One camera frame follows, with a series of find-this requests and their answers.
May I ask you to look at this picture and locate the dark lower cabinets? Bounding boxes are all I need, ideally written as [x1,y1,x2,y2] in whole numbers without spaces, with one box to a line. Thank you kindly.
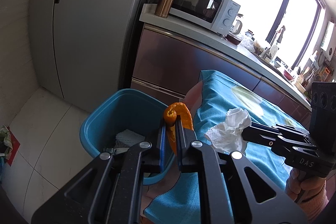
[131,24,311,128]

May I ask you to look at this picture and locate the white microwave oven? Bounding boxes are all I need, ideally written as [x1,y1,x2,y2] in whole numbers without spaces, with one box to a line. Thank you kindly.
[169,0,240,36]

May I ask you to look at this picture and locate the orange peel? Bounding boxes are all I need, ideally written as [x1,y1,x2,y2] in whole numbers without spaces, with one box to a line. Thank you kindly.
[163,102,195,155]

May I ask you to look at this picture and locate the kitchen faucet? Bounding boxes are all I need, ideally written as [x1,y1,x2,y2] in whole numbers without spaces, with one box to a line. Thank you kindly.
[264,25,287,60]

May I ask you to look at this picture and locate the person's right hand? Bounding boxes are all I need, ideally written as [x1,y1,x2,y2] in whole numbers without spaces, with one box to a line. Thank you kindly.
[285,168,326,201]

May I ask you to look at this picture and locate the electric kettle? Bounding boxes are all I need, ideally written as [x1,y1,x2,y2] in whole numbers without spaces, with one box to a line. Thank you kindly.
[230,14,243,35]

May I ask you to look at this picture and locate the white water heater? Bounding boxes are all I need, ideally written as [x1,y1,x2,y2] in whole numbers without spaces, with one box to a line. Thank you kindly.
[320,21,336,61]

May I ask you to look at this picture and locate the kitchen window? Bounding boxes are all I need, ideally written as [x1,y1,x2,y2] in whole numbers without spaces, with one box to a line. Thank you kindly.
[234,0,321,68]

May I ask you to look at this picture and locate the white foam fruit net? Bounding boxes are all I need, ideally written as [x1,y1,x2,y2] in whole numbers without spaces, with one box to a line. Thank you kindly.
[114,129,145,148]

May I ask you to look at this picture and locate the white tissue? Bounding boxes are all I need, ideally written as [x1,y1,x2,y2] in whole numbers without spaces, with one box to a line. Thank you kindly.
[205,108,252,155]

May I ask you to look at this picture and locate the grey refrigerator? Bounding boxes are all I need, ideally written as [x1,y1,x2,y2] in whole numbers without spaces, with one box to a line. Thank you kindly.
[29,0,139,111]

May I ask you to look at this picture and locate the dark red bowl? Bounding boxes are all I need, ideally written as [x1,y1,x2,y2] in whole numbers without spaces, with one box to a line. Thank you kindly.
[226,32,242,45]

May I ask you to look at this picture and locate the teal plastic trash bin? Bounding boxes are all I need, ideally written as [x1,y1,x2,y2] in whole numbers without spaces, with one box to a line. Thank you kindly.
[80,89,175,185]

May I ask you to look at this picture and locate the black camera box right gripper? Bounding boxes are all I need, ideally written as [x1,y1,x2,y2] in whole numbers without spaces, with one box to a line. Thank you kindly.
[309,82,336,157]

